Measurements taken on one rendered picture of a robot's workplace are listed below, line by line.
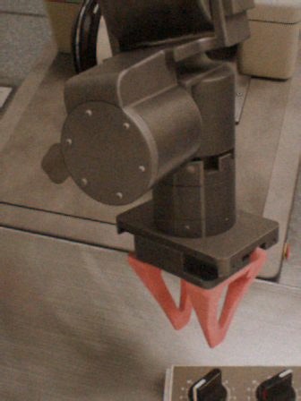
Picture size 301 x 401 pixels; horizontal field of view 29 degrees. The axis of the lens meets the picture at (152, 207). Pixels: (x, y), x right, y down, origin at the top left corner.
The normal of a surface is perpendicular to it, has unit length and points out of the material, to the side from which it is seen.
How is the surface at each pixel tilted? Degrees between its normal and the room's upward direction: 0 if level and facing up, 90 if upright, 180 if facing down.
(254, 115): 0
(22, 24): 0
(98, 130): 63
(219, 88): 68
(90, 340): 0
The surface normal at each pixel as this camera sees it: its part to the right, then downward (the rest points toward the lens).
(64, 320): -0.09, -0.58
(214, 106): 0.43, 0.35
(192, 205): -0.12, 0.42
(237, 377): -0.06, -0.91
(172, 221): -0.53, 0.38
